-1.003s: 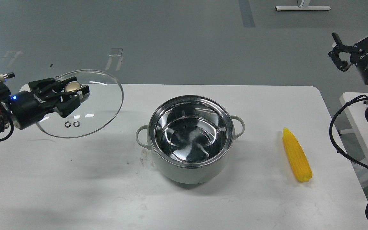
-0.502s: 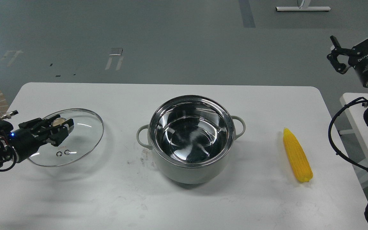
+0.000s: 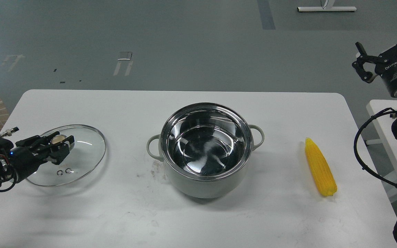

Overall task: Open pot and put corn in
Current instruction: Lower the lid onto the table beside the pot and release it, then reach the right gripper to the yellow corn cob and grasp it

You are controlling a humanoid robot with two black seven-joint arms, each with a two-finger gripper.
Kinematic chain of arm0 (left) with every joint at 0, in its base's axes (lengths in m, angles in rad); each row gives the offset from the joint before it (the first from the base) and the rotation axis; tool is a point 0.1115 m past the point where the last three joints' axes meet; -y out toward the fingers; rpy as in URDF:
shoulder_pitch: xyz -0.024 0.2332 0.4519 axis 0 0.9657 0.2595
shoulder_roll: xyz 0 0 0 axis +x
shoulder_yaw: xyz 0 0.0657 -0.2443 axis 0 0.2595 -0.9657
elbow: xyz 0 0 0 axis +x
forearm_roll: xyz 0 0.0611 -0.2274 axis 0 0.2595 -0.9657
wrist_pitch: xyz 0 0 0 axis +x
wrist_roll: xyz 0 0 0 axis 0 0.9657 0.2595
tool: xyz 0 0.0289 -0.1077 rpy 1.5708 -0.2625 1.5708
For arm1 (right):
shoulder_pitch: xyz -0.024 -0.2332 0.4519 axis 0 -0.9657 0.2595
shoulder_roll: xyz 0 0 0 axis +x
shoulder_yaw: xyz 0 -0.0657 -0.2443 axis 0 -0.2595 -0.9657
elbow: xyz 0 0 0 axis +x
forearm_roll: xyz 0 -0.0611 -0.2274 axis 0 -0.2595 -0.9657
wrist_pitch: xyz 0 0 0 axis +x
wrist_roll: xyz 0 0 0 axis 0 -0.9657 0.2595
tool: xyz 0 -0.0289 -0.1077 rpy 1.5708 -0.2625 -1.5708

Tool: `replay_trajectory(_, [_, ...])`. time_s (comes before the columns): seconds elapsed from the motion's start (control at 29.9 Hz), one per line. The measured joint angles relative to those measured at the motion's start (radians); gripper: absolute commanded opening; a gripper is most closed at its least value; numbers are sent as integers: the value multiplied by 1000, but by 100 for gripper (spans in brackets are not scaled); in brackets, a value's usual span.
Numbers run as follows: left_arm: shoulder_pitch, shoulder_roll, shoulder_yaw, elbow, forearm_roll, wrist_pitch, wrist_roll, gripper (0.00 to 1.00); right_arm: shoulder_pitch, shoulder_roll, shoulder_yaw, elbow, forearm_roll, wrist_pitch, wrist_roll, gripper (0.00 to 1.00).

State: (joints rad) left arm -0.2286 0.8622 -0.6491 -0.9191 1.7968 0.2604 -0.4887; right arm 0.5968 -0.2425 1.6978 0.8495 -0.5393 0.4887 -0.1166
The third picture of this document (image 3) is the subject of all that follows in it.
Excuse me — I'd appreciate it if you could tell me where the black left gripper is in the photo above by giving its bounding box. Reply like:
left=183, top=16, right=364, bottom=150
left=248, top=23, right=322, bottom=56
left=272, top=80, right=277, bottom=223
left=9, top=131, right=74, bottom=182

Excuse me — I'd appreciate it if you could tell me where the glass pot lid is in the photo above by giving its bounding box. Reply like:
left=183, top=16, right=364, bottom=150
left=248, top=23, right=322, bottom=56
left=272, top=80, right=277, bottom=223
left=26, top=124, right=107, bottom=187

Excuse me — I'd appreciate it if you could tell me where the yellow corn cob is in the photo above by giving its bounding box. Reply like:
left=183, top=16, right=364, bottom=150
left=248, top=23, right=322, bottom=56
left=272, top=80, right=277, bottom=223
left=305, top=137, right=337, bottom=197

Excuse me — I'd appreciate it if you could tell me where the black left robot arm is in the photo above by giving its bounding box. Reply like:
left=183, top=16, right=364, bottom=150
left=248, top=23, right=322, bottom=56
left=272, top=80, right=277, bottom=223
left=0, top=127, right=75, bottom=193

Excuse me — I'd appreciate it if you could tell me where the grey pot with steel rim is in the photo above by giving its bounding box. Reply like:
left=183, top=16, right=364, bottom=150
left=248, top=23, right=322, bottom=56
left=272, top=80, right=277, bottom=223
left=146, top=102, right=265, bottom=199

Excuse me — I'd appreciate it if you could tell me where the white table base foot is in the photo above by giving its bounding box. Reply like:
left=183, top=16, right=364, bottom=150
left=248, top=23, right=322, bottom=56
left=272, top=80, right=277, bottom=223
left=297, top=0, right=357, bottom=12

